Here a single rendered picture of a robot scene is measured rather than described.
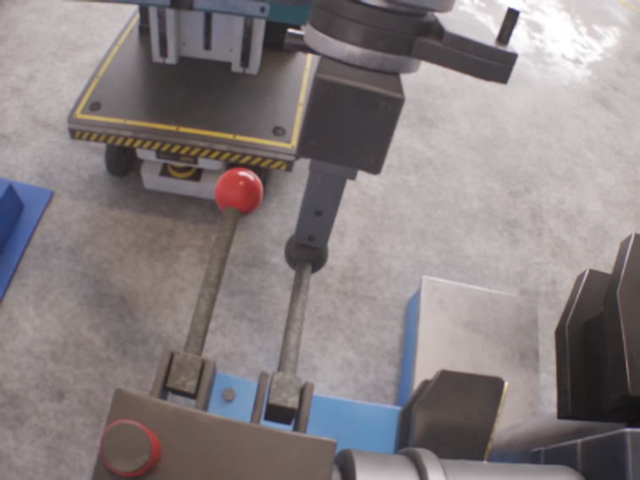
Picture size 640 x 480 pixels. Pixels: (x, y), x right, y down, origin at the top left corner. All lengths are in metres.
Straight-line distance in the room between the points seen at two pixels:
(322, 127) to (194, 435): 0.17
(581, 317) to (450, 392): 0.40
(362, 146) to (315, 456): 0.16
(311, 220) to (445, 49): 0.16
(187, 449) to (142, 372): 1.07
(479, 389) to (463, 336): 0.48
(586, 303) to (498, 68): 0.28
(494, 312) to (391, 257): 0.39
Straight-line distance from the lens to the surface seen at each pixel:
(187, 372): 0.28
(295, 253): 0.36
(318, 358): 1.32
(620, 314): 0.40
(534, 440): 0.87
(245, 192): 0.33
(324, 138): 0.25
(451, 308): 1.33
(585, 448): 0.36
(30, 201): 1.65
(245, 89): 1.39
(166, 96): 1.38
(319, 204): 0.33
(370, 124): 0.24
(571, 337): 0.46
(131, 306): 1.38
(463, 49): 0.27
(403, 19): 0.26
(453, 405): 0.82
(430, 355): 1.25
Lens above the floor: 1.26
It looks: 57 degrees down
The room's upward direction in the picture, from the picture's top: 20 degrees clockwise
